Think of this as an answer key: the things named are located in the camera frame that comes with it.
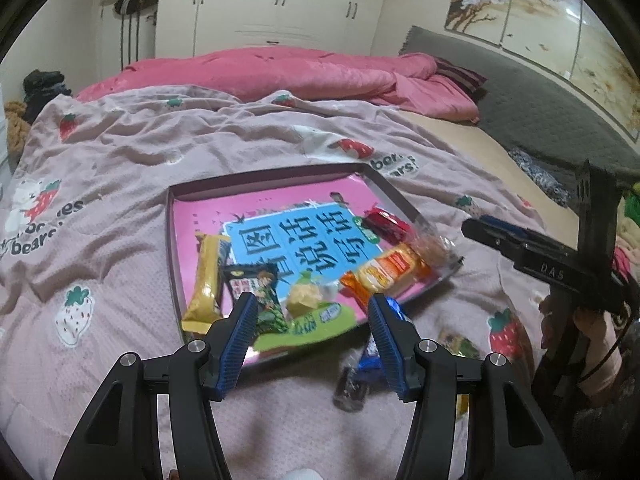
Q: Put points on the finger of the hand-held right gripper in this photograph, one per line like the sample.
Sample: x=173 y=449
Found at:
x=492 y=239
x=510 y=229

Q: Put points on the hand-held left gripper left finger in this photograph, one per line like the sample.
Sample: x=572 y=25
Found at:
x=235 y=350

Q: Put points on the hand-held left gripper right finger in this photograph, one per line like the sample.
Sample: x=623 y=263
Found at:
x=387 y=350

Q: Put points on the clear-wrapped pastry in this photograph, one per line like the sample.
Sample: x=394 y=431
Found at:
x=430 y=247

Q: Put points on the black and green snack packet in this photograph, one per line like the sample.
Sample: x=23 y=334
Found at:
x=262 y=290

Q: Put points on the yellow snack bar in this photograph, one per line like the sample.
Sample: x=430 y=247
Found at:
x=207 y=285

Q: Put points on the light green snack packet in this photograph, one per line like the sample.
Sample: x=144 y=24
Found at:
x=320 y=320

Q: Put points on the orange snack packet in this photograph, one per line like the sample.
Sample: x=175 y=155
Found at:
x=387 y=272

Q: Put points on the red snack bar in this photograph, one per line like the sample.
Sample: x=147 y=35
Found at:
x=387 y=224

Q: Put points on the pink box lid tray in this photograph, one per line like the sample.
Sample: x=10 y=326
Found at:
x=172 y=240

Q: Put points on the person's right hand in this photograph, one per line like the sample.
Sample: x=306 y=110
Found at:
x=597 y=340

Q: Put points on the blue snack packet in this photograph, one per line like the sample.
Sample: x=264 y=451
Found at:
x=372 y=355

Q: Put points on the colourful clothing pile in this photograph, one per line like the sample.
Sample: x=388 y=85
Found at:
x=629 y=240

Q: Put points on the dark wrapped candy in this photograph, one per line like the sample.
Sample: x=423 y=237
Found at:
x=352 y=385

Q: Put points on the floral patterned cloth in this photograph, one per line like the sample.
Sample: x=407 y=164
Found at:
x=540 y=175

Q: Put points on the green and yellow snack packet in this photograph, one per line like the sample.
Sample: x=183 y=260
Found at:
x=457 y=344

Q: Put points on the beige bed sheet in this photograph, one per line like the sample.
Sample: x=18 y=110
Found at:
x=475 y=160

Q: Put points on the grey padded headboard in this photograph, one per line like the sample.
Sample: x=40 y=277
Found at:
x=540 y=110

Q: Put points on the pink children's book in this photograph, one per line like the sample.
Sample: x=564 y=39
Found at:
x=200 y=210

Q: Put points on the striped dark pillow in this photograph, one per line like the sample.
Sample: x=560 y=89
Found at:
x=462 y=75

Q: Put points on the pink strawberry print blanket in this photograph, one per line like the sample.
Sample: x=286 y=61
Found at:
x=125 y=160

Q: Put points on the pink quilt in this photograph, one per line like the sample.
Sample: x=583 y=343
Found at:
x=280 y=72

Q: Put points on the white wardrobe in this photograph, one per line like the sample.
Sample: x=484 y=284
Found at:
x=300 y=5

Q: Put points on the brown plush toy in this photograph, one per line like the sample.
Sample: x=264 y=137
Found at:
x=15 y=130

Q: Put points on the black clothing pile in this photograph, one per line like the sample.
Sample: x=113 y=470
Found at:
x=45 y=92

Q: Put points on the hanging dark bags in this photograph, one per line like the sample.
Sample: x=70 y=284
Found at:
x=132 y=5

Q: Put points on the tree mural wall panels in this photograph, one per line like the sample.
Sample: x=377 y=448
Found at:
x=550 y=20

